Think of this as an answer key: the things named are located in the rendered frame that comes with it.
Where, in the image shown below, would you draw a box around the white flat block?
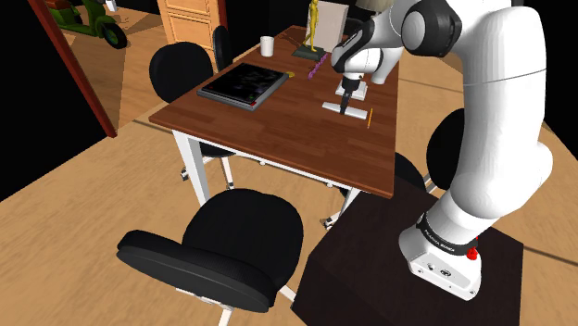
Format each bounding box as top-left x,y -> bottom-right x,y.
334,81 -> 370,102

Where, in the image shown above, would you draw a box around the light wooden cabinet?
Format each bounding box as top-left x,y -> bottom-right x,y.
156,0 -> 228,58

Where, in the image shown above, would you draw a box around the black tablet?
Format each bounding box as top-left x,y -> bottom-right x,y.
195,61 -> 291,113

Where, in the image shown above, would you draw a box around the white mug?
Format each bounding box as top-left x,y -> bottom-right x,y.
259,35 -> 276,58

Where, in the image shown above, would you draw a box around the brown wooden table white legs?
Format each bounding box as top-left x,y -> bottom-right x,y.
148,24 -> 401,228

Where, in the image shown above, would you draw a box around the purple pen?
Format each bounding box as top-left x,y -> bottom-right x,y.
307,52 -> 330,82

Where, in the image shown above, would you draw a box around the pale upright box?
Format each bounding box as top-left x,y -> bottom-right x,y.
313,0 -> 350,54

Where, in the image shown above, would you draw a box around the white long flat remote control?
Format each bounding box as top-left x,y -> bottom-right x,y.
320,100 -> 369,121

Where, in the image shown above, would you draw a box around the green scooter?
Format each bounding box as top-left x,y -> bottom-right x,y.
46,0 -> 130,50

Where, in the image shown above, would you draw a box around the yellow figure on dark base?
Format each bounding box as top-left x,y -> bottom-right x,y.
291,0 -> 329,60

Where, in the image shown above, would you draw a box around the black office chair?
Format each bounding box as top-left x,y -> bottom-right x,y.
393,107 -> 467,196
148,41 -> 237,191
116,188 -> 305,326
211,25 -> 234,73

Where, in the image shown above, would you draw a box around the red door frame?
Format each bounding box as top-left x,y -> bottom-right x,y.
26,0 -> 119,139

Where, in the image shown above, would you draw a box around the dark robot stand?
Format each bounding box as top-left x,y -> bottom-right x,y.
291,177 -> 525,326

